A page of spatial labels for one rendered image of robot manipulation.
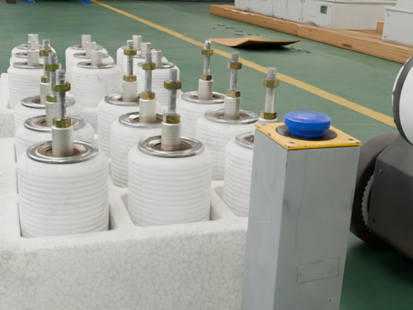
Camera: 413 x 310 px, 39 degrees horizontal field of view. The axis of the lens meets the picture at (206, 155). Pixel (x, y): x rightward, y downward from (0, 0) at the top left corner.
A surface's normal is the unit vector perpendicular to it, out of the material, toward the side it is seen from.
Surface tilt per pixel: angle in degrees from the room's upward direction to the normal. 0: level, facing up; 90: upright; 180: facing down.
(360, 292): 0
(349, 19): 90
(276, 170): 90
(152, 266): 90
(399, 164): 46
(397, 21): 90
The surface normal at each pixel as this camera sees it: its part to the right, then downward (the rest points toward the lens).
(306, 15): -0.94, 0.07
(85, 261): 0.32, 0.31
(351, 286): 0.04, -0.95
